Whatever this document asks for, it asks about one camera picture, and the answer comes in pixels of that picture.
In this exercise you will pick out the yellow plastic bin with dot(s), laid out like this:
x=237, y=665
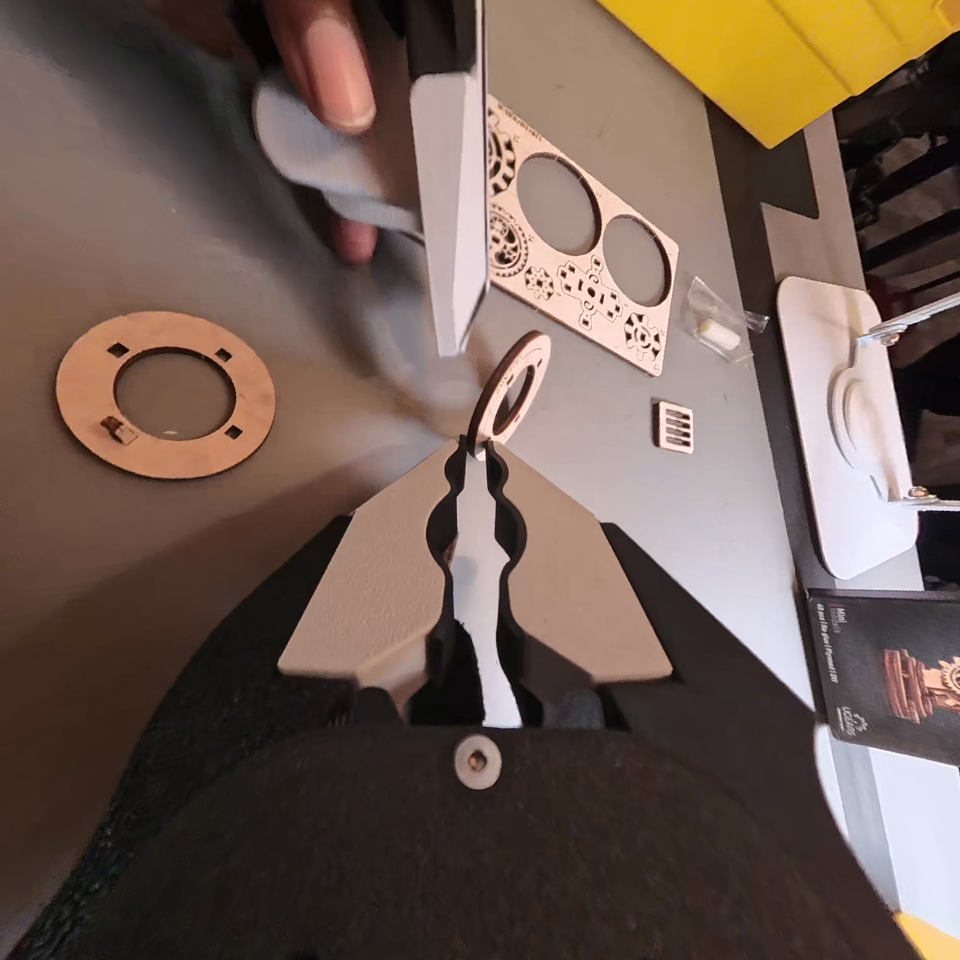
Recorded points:
x=750, y=60

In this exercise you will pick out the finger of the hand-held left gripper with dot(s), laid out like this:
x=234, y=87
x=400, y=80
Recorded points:
x=450, y=217

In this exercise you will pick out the wooden puzzle sheet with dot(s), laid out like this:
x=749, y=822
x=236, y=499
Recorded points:
x=581, y=259

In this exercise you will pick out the slotted wooden grille piece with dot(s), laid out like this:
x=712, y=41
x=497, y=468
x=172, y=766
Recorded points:
x=655, y=426

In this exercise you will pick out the grey desk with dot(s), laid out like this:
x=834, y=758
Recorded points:
x=637, y=525

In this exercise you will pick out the black puzzle kit box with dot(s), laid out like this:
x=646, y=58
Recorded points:
x=862, y=675

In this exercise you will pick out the clear plastic bag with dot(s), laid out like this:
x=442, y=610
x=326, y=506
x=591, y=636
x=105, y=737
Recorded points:
x=712, y=304

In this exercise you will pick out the yellow plastic piece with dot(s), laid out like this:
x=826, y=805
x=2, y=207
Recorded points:
x=934, y=941

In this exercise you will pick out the person's left hand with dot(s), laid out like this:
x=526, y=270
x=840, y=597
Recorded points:
x=330, y=67

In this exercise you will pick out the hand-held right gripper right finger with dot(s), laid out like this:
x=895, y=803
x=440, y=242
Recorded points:
x=581, y=592

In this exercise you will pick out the silver metal bracket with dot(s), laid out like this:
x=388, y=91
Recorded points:
x=900, y=324
x=926, y=499

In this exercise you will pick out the small white cylinder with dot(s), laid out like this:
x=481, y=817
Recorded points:
x=718, y=334

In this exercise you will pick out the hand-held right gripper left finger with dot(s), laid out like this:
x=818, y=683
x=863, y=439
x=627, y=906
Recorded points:
x=367, y=592

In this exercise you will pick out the white stand base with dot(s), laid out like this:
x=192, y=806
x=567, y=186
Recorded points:
x=825, y=337

